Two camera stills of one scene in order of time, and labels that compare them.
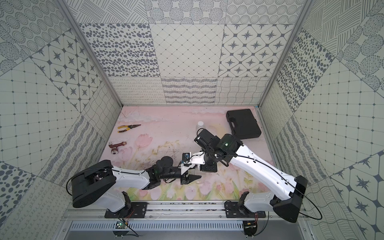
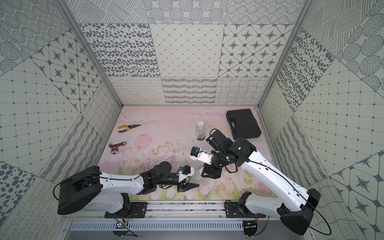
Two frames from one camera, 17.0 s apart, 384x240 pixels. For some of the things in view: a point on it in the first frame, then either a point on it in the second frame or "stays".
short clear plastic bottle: (200, 125) stays
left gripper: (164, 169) -> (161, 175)
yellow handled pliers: (128, 127) stays
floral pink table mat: (143, 134) stays
